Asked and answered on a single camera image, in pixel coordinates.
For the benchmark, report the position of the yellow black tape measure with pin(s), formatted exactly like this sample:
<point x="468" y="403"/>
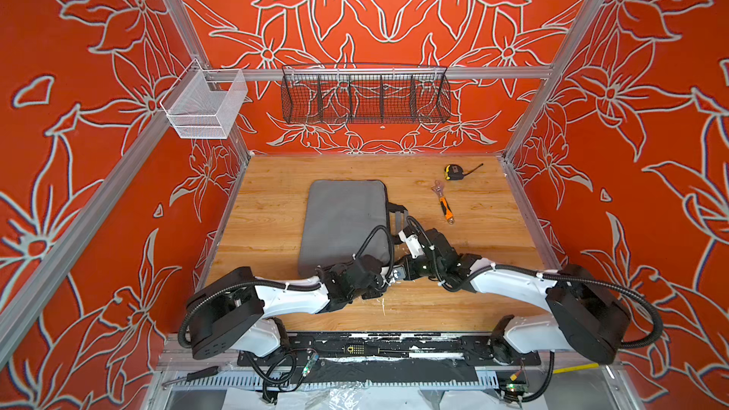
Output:
<point x="455" y="172"/>

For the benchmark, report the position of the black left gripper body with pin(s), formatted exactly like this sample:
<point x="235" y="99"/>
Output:
<point x="369" y="294"/>

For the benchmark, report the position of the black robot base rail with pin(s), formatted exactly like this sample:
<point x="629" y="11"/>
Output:
<point x="473" y="349"/>

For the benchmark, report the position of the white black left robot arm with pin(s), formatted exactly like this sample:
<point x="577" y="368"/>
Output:
<point x="240" y="311"/>

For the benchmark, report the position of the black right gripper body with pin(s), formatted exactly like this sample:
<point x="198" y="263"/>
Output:
<point x="424" y="265"/>

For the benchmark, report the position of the black wire wall basket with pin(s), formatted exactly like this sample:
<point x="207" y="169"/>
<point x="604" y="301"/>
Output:
<point x="365" y="94"/>

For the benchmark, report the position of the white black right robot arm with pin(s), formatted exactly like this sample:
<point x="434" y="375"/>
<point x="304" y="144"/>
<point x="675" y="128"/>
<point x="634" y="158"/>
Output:
<point x="593" y="318"/>

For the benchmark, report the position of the grey zippered laptop bag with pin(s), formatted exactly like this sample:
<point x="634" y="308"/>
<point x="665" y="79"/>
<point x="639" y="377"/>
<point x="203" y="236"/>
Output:
<point x="340" y="216"/>

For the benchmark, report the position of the white wire mesh basket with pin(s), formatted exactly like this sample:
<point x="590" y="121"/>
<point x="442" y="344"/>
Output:
<point x="204" y="104"/>

